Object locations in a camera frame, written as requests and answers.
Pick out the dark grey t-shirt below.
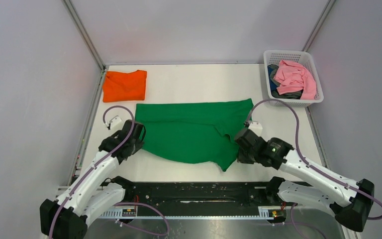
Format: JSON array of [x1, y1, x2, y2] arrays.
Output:
[[269, 73, 302, 100]]

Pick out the white plastic laundry basket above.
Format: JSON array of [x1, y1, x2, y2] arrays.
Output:
[[264, 50, 324, 107]]

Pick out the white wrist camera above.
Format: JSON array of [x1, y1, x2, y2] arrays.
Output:
[[105, 115, 123, 130], [244, 120, 263, 136]]

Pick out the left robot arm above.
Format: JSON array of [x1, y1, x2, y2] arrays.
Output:
[[39, 119, 146, 239]]

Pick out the blue t-shirt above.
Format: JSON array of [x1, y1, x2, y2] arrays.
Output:
[[267, 64, 280, 92]]

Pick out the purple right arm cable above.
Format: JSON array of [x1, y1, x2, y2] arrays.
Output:
[[245, 98, 382, 239]]

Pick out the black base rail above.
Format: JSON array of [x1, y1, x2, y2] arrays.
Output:
[[102, 176, 291, 218]]

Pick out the green t-shirt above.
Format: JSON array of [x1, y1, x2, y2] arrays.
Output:
[[135, 99, 253, 171]]

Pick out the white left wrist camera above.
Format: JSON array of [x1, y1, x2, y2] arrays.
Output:
[[105, 115, 123, 130]]

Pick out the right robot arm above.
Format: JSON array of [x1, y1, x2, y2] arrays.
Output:
[[234, 128, 375, 232]]

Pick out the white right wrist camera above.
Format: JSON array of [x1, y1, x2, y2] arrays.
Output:
[[244, 120, 263, 136]]

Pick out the pink t-shirt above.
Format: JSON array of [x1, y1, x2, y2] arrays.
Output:
[[274, 60, 317, 101]]

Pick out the orange folded t-shirt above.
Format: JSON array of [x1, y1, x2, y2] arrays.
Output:
[[102, 70, 147, 103]]

